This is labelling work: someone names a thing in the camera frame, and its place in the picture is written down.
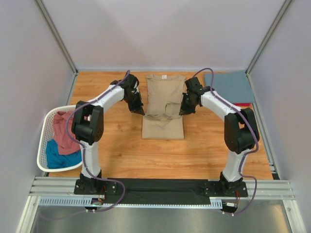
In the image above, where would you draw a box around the beige t shirt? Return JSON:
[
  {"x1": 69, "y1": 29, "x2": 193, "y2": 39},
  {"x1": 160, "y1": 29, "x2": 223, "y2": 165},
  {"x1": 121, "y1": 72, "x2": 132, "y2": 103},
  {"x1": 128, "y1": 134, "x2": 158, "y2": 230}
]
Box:
[{"x1": 142, "y1": 74, "x2": 186, "y2": 140}]

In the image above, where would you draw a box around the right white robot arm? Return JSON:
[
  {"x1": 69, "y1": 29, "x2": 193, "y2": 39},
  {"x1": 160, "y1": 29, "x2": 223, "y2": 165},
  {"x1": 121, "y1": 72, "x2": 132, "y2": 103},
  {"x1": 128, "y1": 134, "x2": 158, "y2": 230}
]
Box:
[{"x1": 179, "y1": 77, "x2": 259, "y2": 197}]

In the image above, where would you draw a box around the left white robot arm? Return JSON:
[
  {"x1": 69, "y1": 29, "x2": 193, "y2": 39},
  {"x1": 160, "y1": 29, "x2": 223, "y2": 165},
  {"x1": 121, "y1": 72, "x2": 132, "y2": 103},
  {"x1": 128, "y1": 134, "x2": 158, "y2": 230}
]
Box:
[{"x1": 70, "y1": 71, "x2": 145, "y2": 195}]

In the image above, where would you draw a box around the folded grey-blue t shirt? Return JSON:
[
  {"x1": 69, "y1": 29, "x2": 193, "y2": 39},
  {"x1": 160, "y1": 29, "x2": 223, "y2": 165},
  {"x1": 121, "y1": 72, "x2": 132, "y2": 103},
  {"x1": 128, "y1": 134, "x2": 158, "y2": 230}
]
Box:
[{"x1": 212, "y1": 70, "x2": 255, "y2": 105}]

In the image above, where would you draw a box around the folded red t shirt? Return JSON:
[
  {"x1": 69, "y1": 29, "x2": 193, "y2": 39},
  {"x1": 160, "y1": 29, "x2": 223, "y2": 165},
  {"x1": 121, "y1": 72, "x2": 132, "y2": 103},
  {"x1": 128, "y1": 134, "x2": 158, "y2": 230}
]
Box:
[{"x1": 234, "y1": 103, "x2": 251, "y2": 107}]

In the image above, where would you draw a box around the pink t shirt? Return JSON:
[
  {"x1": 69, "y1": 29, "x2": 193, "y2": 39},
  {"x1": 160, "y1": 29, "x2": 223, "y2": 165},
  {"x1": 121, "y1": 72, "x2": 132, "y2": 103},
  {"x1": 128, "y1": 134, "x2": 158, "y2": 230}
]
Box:
[{"x1": 52, "y1": 111, "x2": 80, "y2": 155}]

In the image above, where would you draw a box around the white laundry basket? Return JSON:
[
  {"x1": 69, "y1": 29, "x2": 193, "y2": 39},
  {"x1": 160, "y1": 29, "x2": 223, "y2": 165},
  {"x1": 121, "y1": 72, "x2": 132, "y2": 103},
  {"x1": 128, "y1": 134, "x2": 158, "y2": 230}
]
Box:
[{"x1": 37, "y1": 105, "x2": 82, "y2": 173}]

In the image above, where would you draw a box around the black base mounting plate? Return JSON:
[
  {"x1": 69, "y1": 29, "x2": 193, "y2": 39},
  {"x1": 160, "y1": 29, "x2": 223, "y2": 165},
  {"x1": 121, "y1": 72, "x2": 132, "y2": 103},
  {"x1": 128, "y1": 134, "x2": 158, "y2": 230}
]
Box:
[{"x1": 74, "y1": 178, "x2": 248, "y2": 206}]

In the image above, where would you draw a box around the blue t shirt in basket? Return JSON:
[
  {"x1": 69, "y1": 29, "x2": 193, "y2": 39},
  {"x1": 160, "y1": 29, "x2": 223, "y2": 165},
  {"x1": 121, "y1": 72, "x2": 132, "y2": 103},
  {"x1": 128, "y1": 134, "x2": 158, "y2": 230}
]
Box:
[{"x1": 46, "y1": 140, "x2": 82, "y2": 169}]

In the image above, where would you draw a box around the grey slotted cable duct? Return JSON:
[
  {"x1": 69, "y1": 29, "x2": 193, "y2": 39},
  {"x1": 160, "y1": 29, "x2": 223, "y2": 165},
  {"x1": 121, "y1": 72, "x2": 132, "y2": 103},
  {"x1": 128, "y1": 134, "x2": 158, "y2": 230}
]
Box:
[{"x1": 38, "y1": 196, "x2": 238, "y2": 209}]

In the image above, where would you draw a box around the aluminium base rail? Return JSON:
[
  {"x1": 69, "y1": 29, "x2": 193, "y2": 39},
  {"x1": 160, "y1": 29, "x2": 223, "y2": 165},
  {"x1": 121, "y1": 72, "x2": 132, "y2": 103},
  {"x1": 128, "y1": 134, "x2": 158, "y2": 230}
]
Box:
[{"x1": 17, "y1": 176, "x2": 306, "y2": 233}]

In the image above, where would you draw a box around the left aluminium frame post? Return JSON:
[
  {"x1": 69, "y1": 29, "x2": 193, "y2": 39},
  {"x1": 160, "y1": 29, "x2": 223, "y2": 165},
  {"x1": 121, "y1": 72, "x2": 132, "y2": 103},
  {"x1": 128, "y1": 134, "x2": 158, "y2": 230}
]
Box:
[{"x1": 34, "y1": 0, "x2": 78, "y2": 75}]

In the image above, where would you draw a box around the aluminium frame post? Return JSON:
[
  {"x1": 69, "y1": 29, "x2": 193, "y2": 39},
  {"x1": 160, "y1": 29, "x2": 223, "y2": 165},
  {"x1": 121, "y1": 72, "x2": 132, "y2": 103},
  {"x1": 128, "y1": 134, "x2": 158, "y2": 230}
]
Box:
[
  {"x1": 245, "y1": 0, "x2": 293, "y2": 78},
  {"x1": 34, "y1": 0, "x2": 78, "y2": 75}
]

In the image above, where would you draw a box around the right aluminium frame post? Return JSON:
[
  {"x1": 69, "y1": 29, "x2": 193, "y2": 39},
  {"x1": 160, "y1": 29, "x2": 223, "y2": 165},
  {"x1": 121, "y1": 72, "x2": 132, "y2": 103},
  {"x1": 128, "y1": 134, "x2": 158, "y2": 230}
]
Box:
[{"x1": 245, "y1": 0, "x2": 293, "y2": 78}]

